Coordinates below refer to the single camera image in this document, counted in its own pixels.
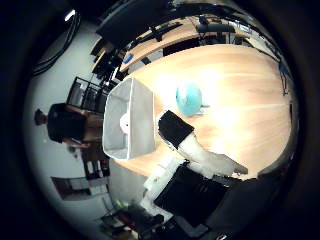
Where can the teal round plush toy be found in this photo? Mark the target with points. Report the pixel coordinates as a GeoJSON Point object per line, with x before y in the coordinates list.
{"type": "Point", "coordinates": [188, 99]}

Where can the white rectangular container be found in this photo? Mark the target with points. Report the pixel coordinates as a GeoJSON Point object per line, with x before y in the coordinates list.
{"type": "Point", "coordinates": [141, 126]}

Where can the cluttered work table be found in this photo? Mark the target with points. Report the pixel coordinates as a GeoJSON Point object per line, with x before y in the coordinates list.
{"type": "Point", "coordinates": [133, 216]}

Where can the small white pink toy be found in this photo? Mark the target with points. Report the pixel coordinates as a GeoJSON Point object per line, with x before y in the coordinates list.
{"type": "Point", "coordinates": [125, 124]}

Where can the dark low bookshelf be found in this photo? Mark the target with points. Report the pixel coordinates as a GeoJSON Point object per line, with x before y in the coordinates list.
{"type": "Point", "coordinates": [96, 165]}

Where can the person in black shirt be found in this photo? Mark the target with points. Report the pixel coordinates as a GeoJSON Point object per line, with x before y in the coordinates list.
{"type": "Point", "coordinates": [65, 125]}

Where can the small blue item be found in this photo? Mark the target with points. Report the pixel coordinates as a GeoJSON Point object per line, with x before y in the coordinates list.
{"type": "Point", "coordinates": [127, 58]}

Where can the wooden desk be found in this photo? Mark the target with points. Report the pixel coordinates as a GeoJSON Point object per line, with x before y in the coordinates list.
{"type": "Point", "coordinates": [173, 36]}

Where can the black office chair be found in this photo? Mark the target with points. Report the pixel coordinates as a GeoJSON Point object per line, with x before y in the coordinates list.
{"type": "Point", "coordinates": [215, 28]}

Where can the large black screen panel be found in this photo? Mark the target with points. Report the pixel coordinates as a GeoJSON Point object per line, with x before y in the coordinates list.
{"type": "Point", "coordinates": [133, 23]}

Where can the ceiling light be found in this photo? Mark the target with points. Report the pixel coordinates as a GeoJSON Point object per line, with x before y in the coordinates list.
{"type": "Point", "coordinates": [70, 15]}

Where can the brown wall cabinet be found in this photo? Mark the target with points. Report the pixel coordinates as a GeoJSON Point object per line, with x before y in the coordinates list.
{"type": "Point", "coordinates": [78, 188]}

